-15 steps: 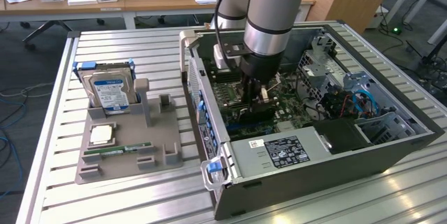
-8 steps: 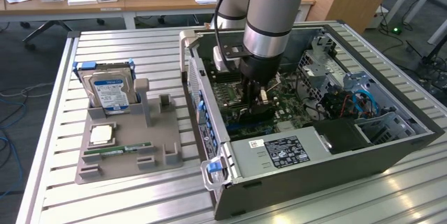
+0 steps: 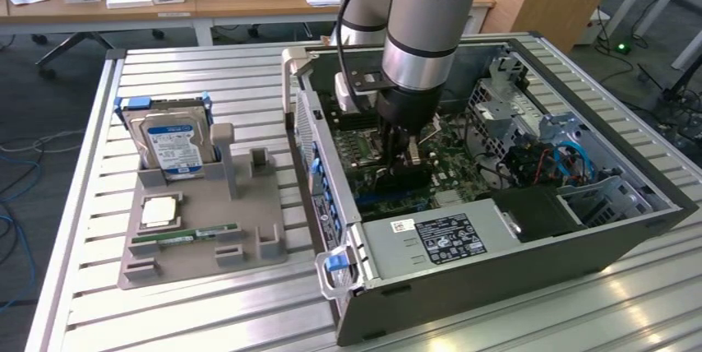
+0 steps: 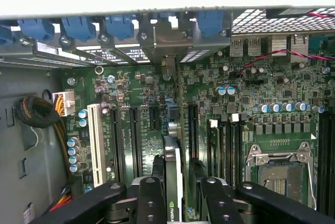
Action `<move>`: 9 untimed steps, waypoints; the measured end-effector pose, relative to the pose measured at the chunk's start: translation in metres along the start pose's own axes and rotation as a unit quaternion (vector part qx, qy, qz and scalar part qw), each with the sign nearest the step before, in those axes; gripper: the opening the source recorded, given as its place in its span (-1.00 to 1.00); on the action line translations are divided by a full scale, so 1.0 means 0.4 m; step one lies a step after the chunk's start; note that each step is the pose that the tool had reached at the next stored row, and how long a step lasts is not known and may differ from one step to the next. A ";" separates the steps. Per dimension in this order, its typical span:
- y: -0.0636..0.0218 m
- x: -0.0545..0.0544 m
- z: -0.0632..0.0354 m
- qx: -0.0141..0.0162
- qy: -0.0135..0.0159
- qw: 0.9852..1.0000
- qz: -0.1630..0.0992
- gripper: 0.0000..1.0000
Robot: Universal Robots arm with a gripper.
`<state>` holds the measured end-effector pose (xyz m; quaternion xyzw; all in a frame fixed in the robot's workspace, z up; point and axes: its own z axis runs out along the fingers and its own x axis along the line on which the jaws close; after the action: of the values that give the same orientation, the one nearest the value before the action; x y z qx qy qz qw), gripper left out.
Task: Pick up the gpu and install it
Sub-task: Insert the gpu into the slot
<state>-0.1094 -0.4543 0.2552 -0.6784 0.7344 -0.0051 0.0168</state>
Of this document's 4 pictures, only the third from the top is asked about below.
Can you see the CPU socket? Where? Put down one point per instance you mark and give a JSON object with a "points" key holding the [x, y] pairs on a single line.
{"points": [[374, 142]]}

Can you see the black wheeled desk leg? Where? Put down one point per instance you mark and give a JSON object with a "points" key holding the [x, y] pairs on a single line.
{"points": [[65, 45]]}

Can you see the wooden desk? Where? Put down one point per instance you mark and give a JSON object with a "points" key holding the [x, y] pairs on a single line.
{"points": [[65, 12]]}

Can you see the green motherboard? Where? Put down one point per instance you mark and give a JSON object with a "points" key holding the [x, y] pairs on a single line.
{"points": [[455, 171]]}

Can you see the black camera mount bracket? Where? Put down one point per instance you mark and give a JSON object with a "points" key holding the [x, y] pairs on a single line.
{"points": [[372, 80]]}

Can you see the metal socket cover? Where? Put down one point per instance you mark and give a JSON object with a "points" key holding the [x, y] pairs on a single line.
{"points": [[438, 128]]}

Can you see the silver chipset heat sink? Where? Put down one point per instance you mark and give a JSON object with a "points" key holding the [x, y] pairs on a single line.
{"points": [[450, 199]]}

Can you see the flat white box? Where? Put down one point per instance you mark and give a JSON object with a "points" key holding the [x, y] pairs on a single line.
{"points": [[128, 3]]}

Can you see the open grey PC case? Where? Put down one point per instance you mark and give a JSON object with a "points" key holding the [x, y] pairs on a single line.
{"points": [[494, 298]]}

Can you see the power strip with green light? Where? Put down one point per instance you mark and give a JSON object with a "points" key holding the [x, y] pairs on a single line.
{"points": [[620, 46]]}

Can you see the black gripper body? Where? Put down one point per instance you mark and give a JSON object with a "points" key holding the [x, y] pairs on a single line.
{"points": [[408, 109]]}

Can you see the green RAM stick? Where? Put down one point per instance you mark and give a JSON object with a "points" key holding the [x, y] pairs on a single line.
{"points": [[180, 236]]}

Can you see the silver CPU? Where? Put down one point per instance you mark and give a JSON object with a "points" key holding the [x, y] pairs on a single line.
{"points": [[157, 212]]}

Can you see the grey plastic parts rack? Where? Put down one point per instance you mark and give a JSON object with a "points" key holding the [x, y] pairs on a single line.
{"points": [[203, 204]]}

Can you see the grey power supply unit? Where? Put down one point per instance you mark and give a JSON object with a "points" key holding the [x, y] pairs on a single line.
{"points": [[395, 253]]}

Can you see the black power connector cluster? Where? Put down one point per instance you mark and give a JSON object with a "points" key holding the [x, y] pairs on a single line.
{"points": [[518, 165]]}

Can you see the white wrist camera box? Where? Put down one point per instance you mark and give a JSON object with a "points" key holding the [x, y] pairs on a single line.
{"points": [[346, 99]]}

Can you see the perforated metal disk bay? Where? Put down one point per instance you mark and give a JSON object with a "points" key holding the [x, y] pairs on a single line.
{"points": [[494, 117]]}

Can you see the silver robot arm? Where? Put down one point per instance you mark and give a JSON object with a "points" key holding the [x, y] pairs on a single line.
{"points": [[422, 19]]}

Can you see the slotted metal disk bay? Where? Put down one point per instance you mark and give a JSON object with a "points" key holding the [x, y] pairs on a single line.
{"points": [[603, 204]]}

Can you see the hard disk in blue caddy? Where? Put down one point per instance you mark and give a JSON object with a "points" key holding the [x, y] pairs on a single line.
{"points": [[169, 142]]}

